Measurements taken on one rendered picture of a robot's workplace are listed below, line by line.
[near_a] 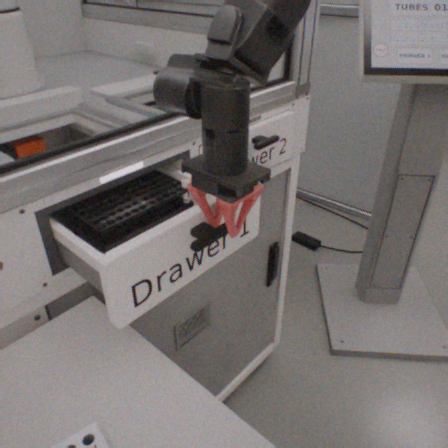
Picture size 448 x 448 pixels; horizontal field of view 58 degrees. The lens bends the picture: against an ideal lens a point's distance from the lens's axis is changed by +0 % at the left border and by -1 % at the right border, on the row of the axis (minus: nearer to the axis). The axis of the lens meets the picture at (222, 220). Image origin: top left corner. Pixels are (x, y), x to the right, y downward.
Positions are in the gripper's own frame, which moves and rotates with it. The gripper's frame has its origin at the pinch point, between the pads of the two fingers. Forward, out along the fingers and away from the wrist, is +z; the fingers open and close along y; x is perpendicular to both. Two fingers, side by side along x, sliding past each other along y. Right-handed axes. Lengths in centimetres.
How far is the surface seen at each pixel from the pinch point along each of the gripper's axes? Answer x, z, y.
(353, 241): -136, 89, 33
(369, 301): -95, 85, 6
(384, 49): -80, -12, 14
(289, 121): -41.0, -1.1, 17.1
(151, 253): 10.9, -0.1, 2.7
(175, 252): 7.0, 1.9, 2.7
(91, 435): 26.7, 11.3, -4.9
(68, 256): 15.7, 4.4, 16.0
